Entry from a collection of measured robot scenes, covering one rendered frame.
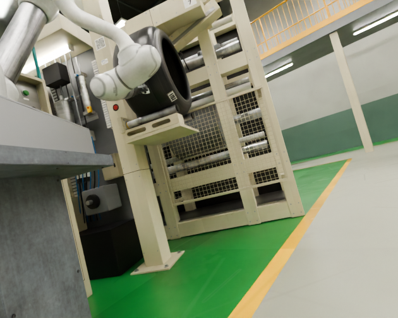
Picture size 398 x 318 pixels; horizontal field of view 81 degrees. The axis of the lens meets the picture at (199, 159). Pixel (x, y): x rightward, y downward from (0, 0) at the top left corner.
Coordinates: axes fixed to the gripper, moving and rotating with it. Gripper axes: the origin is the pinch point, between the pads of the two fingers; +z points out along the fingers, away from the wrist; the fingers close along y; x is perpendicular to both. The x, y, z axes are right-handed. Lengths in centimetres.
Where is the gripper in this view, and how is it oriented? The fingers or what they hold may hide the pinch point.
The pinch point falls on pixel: (145, 90)
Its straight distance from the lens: 134.6
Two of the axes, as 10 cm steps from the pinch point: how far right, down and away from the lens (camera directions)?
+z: 2.2, -2.4, 9.4
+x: 3.1, 9.4, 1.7
